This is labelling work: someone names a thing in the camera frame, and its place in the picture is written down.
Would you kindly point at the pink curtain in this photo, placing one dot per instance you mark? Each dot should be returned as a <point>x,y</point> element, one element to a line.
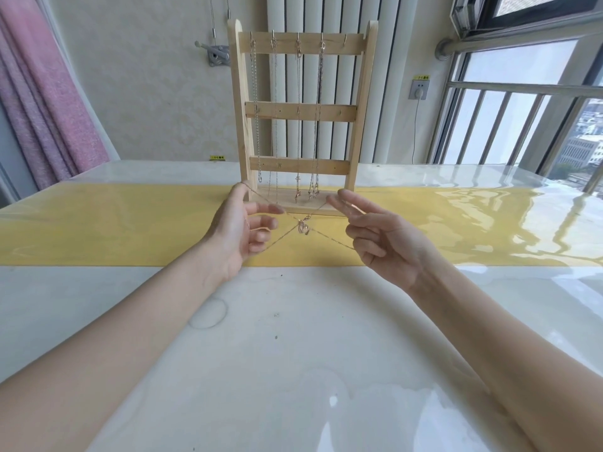
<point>42,98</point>

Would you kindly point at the person's right little finger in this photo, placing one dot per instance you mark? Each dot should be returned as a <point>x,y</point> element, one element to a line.
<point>370,248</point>

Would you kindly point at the person's left middle finger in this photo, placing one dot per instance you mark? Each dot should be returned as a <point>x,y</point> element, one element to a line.
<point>264,224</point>

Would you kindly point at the dark window frame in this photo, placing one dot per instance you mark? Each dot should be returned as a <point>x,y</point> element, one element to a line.
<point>518,18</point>

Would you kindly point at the person's right hand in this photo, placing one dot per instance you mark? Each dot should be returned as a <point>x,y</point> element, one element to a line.
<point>395,249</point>

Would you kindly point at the person's left little finger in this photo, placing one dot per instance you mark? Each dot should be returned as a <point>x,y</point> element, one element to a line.
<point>253,248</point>

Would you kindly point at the wooden jewelry display stand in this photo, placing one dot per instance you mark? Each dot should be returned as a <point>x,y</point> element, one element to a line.
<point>301,44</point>

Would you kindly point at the person's left thumb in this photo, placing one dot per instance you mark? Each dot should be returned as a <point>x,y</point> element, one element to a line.
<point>236,200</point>

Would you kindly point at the metal window guard railing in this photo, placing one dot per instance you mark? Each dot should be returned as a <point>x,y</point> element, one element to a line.
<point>513,89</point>

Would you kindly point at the person's right thumb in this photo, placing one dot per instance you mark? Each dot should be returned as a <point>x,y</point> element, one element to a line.
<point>360,202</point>

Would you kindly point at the person's left hand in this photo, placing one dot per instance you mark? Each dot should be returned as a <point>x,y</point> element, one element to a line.
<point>226,240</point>

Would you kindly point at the white wall socket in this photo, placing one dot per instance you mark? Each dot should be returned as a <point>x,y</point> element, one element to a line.
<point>419,87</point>

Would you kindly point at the yellow table runner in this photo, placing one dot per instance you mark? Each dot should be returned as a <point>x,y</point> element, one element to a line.
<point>117,225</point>

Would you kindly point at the person's right middle finger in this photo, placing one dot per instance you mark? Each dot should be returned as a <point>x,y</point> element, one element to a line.
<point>362,222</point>

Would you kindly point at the person's right forearm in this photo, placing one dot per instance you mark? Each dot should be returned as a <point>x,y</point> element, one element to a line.
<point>509,362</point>

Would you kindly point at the white column radiator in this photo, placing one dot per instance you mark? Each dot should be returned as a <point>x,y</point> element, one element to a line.
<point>400,89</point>

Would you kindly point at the metal wall crank bracket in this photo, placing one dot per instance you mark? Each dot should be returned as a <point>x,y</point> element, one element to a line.
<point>217,55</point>

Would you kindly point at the person's left forearm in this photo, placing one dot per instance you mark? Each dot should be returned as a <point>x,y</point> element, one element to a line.
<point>117,353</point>

